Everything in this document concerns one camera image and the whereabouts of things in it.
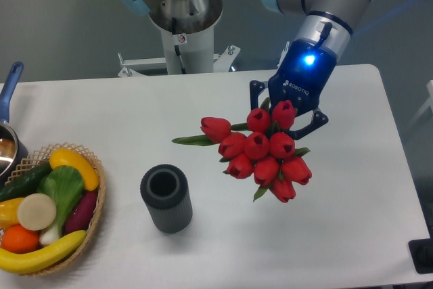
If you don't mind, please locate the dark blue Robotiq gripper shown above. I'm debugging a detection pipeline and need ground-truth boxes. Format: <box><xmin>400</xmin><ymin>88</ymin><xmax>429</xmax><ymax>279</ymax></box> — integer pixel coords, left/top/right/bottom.
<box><xmin>249</xmin><ymin>40</ymin><xmax>336</xmax><ymax>140</ymax></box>

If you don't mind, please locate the red tulip bouquet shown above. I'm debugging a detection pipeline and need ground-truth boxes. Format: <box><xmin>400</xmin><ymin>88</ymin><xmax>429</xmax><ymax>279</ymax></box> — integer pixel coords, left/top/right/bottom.
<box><xmin>172</xmin><ymin>98</ymin><xmax>312</xmax><ymax>203</ymax></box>

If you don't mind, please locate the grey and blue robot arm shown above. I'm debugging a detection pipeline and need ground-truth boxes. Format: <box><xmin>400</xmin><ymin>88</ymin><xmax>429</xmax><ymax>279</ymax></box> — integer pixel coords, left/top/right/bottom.
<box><xmin>121</xmin><ymin>0</ymin><xmax>372</xmax><ymax>140</ymax></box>

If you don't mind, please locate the dark grey ribbed vase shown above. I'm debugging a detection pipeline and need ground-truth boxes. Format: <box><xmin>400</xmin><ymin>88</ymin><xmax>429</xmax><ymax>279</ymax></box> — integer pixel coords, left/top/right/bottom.
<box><xmin>140</xmin><ymin>164</ymin><xmax>193</xmax><ymax>234</ymax></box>

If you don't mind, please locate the black device at edge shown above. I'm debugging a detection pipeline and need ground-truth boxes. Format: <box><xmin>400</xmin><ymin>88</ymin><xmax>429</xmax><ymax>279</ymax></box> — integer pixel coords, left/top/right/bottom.
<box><xmin>408</xmin><ymin>238</ymin><xmax>432</xmax><ymax>274</ymax></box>

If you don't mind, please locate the green bok choy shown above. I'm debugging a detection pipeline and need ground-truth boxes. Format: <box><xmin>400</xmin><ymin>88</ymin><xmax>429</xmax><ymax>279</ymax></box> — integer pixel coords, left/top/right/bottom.
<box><xmin>37</xmin><ymin>166</ymin><xmax>84</xmax><ymax>246</ymax></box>

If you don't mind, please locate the purple sweet potato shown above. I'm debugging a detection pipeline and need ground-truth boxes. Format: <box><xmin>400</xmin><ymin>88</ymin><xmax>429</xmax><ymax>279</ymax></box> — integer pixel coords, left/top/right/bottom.
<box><xmin>64</xmin><ymin>192</ymin><xmax>97</xmax><ymax>234</ymax></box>

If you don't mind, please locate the woven wicker basket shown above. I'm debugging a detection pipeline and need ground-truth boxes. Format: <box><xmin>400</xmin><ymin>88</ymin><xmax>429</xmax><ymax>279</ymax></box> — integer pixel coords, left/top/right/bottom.
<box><xmin>1</xmin><ymin>143</ymin><xmax>106</xmax><ymax>276</ymax></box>

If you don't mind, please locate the dark green cucumber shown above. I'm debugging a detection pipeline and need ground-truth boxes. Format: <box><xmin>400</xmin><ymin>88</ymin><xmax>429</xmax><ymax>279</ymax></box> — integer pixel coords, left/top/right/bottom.
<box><xmin>1</xmin><ymin>162</ymin><xmax>52</xmax><ymax>202</ymax></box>

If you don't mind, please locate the beige round slice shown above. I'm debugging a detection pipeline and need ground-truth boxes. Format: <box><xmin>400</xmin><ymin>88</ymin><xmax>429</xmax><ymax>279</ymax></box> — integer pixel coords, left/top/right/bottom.
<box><xmin>17</xmin><ymin>193</ymin><xmax>57</xmax><ymax>231</ymax></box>

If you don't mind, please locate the yellow bell pepper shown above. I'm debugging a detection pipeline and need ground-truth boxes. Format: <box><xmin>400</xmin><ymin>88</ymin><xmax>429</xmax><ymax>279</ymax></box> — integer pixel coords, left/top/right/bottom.
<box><xmin>0</xmin><ymin>198</ymin><xmax>24</xmax><ymax>230</ymax></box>

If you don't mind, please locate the orange fruit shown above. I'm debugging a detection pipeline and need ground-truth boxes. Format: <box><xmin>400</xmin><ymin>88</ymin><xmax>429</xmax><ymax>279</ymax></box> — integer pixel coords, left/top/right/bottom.
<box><xmin>1</xmin><ymin>225</ymin><xmax>39</xmax><ymax>254</ymax></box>

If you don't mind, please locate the yellow banana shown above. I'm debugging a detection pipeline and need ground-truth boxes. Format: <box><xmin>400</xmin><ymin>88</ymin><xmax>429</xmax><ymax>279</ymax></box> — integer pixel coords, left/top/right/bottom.
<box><xmin>1</xmin><ymin>230</ymin><xmax>87</xmax><ymax>275</ymax></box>

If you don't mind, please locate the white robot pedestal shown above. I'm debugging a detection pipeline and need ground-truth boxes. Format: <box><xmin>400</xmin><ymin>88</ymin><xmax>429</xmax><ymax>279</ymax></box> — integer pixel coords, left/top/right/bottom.
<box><xmin>118</xmin><ymin>0</ymin><xmax>241</xmax><ymax>77</ymax></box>

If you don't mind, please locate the white frame at right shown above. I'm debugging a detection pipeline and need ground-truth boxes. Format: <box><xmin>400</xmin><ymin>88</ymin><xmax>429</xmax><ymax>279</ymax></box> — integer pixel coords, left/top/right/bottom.
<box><xmin>403</xmin><ymin>80</ymin><xmax>432</xmax><ymax>137</ymax></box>

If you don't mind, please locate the blue handled saucepan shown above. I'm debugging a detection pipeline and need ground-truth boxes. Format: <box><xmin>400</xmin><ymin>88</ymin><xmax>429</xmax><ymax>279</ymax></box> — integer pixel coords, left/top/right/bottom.
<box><xmin>0</xmin><ymin>61</ymin><xmax>29</xmax><ymax>181</ymax></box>

